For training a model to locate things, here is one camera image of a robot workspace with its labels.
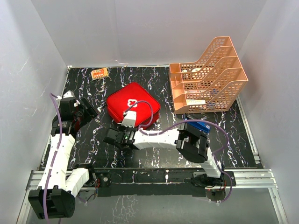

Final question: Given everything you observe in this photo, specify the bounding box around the orange snack packet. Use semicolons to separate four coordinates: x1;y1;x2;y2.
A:
91;68;109;80

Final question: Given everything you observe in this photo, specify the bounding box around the orange mesh file organizer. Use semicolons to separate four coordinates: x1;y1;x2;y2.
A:
169;36;248;114

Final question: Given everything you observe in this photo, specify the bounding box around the red black medicine case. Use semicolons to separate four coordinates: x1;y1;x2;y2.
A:
106;82;160;129

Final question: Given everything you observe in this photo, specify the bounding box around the blue stapler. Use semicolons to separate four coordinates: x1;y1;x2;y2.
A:
183;114;210;134

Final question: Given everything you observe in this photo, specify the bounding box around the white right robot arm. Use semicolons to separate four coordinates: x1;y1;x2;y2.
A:
103;111;225;185

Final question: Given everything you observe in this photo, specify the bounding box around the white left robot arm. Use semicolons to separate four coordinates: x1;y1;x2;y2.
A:
28;91;98;221

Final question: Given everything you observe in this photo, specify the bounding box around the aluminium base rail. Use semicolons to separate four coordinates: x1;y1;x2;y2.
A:
16;169;288;224

